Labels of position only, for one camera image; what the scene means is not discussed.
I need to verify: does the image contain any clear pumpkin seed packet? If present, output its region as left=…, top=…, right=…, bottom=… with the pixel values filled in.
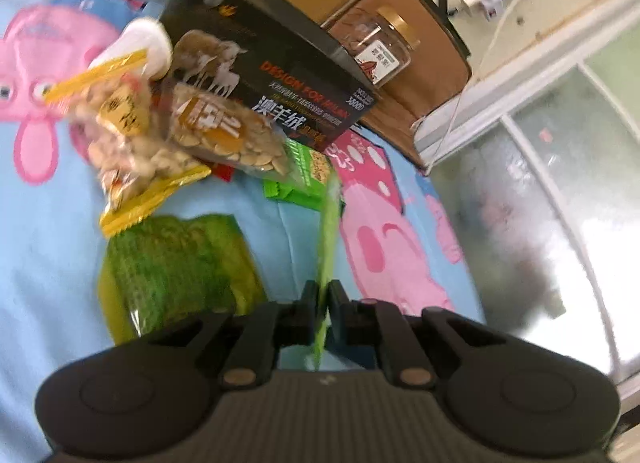
left=167, top=83, right=296, bottom=185

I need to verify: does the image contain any small clear jar gold lid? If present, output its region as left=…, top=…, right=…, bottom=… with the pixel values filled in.
left=326, top=6, right=422, bottom=90

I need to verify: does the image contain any light green snack packet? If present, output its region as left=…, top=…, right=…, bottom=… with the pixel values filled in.
left=309, top=176, right=347, bottom=371

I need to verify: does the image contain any frosted glass sliding door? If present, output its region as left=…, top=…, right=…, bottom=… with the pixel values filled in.
left=414, top=18, right=640, bottom=396

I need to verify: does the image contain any white power strip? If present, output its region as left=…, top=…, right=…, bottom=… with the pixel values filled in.
left=459, top=0, right=507, bottom=22

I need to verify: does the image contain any dark green pea snack packet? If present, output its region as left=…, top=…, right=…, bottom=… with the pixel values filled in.
left=99, top=214, right=268, bottom=345

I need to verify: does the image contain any blue cartoon printed blanket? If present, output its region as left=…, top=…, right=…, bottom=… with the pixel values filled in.
left=0, top=0, right=489, bottom=463

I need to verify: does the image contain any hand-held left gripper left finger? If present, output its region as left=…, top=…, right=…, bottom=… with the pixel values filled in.
left=132, top=280, right=321, bottom=389

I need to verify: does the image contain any yellow peanut snack packet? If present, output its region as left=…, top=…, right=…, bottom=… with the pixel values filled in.
left=44, top=49, right=212, bottom=239

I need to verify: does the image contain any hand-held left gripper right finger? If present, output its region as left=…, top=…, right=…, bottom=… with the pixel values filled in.
left=327, top=280, right=517, bottom=389

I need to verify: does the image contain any white cable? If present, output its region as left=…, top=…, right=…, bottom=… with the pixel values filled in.
left=424, top=0, right=532, bottom=170

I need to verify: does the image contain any black cardboard box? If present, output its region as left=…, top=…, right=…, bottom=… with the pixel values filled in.
left=159, top=0, right=382, bottom=154

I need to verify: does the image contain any white round snack cup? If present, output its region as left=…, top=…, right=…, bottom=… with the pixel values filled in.
left=89, top=18, right=174, bottom=80

